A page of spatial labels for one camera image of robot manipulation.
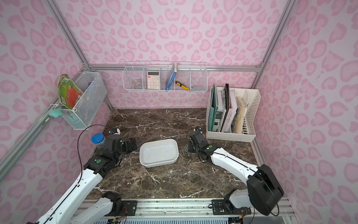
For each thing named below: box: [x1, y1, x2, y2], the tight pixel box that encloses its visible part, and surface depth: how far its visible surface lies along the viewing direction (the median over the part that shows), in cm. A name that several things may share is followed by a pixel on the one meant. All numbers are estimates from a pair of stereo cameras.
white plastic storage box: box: [139, 139, 180, 168], surface depth 95 cm
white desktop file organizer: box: [205, 86, 261, 143], surface depth 95 cm
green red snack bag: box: [57, 73, 84, 110], surface depth 74 cm
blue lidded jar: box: [90, 132, 106, 148], surface depth 81 cm
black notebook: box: [220, 83, 230, 133], surface depth 87 cm
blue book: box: [165, 62, 178, 92], surface depth 90 cm
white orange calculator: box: [146, 70, 160, 90], surface depth 97 cm
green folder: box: [207, 83, 219, 132], surface depth 85 cm
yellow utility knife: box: [175, 80, 190, 91], surface depth 100 cm
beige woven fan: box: [234, 96, 248, 134], surface depth 94 cm
